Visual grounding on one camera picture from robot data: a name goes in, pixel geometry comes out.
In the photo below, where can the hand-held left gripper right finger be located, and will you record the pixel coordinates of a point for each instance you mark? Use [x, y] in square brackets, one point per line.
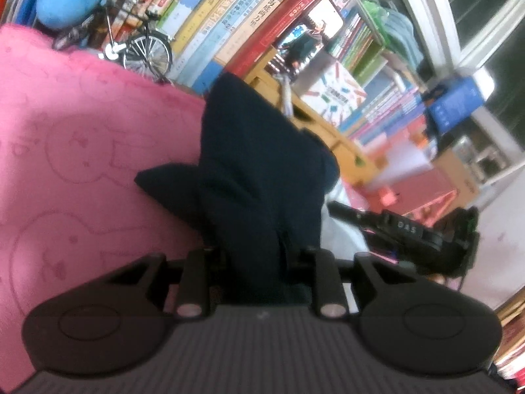
[293, 266]

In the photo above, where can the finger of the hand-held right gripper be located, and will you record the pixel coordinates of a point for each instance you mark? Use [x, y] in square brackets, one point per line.
[346, 212]

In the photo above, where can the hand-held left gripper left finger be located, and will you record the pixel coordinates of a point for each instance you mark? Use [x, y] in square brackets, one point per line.
[213, 262]

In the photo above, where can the navy and white jacket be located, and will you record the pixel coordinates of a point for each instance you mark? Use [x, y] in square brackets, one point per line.
[254, 180]

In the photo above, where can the pink toy house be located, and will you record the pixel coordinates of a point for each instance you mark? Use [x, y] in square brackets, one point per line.
[414, 188]

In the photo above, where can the wooden desk organizer with drawers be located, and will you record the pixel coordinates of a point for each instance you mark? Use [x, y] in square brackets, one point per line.
[348, 156]

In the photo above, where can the cardboard box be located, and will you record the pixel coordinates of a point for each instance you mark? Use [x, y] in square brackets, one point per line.
[463, 180]

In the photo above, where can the white printed box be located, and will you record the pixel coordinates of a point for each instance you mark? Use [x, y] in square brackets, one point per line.
[336, 94]

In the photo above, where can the blue box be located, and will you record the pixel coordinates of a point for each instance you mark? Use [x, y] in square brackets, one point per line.
[455, 104]

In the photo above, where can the pink blanket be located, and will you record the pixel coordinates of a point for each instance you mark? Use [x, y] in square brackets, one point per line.
[82, 172]

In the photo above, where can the row of green books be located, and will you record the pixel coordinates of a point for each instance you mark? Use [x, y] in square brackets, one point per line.
[357, 45]

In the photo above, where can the black smartphone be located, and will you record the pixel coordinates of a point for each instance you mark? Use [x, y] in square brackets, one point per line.
[307, 37]

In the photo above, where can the folded teal towel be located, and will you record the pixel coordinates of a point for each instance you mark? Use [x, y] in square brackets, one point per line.
[404, 37]

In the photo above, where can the miniature bicycle model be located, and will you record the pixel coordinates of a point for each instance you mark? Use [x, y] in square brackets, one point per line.
[147, 53]

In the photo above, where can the row of picture books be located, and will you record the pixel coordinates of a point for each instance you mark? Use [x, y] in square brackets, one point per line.
[213, 20]

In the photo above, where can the white window frame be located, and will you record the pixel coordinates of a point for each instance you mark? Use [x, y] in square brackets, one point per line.
[447, 28]

